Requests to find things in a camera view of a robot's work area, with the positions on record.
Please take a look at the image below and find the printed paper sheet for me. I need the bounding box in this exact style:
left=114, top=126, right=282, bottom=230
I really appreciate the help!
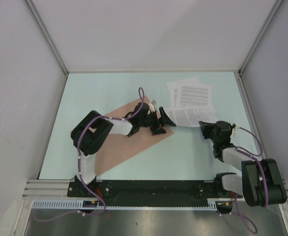
left=175, top=83, right=212, bottom=108
left=165, top=107, right=218, bottom=127

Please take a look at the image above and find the white cable duct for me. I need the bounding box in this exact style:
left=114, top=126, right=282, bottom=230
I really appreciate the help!
left=31, top=199, right=233, bottom=211

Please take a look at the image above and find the aluminium frame post right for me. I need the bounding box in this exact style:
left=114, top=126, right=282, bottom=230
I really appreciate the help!
left=238, top=0, right=285, bottom=76

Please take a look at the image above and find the printed paper sheet top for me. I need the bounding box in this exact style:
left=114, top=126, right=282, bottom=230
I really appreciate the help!
left=175, top=83, right=212, bottom=108

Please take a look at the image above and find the aluminium frame post left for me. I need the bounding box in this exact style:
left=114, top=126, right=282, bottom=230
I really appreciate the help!
left=23, top=0, right=69, bottom=77

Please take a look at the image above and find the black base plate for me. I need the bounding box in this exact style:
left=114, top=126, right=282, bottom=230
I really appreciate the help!
left=67, top=179, right=243, bottom=207

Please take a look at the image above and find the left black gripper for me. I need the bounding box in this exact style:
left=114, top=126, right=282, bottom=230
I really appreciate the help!
left=139, top=107, right=175, bottom=135

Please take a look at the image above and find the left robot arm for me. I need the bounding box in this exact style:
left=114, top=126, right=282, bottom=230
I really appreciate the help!
left=70, top=102, right=176, bottom=197

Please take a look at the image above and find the aluminium frame post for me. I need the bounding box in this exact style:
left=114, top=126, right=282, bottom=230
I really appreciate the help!
left=238, top=0, right=285, bottom=76
left=23, top=0, right=69, bottom=77

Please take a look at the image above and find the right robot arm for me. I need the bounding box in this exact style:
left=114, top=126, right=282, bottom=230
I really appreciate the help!
left=199, top=121, right=287, bottom=207

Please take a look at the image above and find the printed paper sheet under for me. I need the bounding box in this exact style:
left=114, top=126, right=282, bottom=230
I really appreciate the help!
left=167, top=77, right=215, bottom=110

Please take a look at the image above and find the aluminium rail right side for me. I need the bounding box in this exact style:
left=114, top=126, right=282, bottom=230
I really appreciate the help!
left=234, top=71, right=269, bottom=159

